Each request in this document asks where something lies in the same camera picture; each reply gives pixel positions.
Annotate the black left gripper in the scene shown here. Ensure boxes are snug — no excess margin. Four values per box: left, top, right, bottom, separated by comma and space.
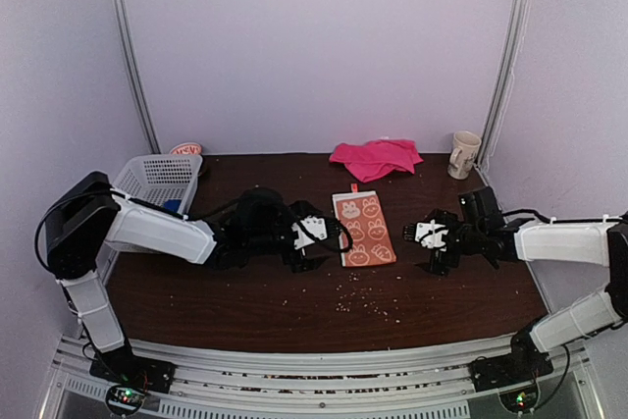
246, 201, 327, 273

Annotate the orange bunny towel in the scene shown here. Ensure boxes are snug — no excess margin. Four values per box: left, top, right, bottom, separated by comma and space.
332, 190, 396, 269

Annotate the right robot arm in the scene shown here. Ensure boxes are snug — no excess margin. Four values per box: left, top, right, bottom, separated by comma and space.
404, 186, 627, 382

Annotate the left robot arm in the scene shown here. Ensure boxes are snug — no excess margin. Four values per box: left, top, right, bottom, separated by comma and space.
33, 172, 331, 384

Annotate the blue rolled towel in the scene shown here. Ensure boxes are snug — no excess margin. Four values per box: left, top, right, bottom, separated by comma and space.
162, 199, 182, 212

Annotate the beige printed mug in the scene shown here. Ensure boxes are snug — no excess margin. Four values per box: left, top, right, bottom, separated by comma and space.
447, 131, 482, 181

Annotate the red white bowl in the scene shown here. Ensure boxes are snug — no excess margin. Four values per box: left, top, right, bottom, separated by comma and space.
170, 142, 203, 155

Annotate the white plastic basket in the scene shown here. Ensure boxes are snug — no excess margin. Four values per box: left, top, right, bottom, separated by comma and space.
100, 153, 204, 253

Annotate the pink towel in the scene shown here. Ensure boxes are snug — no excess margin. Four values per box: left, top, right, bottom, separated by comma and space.
329, 139, 424, 183

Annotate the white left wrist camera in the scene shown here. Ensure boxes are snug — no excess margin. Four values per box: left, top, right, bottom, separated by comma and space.
291, 216, 340, 249

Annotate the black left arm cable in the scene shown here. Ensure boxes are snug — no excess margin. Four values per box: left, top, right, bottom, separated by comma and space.
303, 222, 354, 256

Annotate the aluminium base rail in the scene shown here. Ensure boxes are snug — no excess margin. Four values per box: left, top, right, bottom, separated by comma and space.
34, 336, 610, 418

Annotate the right aluminium post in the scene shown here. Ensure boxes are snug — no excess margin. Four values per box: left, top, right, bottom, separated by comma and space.
477, 0, 529, 169

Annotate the aluminium post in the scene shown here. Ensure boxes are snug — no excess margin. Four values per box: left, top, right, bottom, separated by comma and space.
477, 0, 529, 169
112, 0, 161, 154

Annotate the left aluminium post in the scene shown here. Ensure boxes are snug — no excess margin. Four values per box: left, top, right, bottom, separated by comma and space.
112, 0, 161, 154

